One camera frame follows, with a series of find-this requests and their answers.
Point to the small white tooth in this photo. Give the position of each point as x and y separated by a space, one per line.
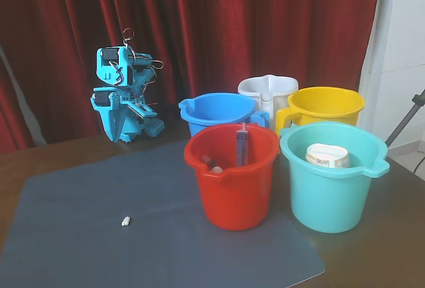
125 221

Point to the teal plastic bucket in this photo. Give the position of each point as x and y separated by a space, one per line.
325 201

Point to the grey mat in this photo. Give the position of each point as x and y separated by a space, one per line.
99 251

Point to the red plastic bucket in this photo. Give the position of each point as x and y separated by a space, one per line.
232 195

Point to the white plastic jug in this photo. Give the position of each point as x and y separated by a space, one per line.
265 85

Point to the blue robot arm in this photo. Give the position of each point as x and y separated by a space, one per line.
109 65

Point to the blue perforated base block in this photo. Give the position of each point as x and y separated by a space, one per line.
154 128

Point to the red curtain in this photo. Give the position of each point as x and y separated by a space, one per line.
232 19

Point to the plastic syringe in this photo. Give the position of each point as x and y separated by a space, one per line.
241 145

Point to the blue wrist camera module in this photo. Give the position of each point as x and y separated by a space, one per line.
145 110

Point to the yellow plastic bucket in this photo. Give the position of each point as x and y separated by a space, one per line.
325 102

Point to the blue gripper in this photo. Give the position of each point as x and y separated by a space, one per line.
114 119

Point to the small pink waste piece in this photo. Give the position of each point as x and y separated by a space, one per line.
217 169

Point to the grey tripod leg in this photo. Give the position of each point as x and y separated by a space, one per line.
403 122

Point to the white paper cup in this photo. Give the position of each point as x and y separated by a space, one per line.
327 155

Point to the small vial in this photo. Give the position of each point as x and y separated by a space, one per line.
207 162

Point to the blue plastic bucket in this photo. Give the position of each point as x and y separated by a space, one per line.
216 109

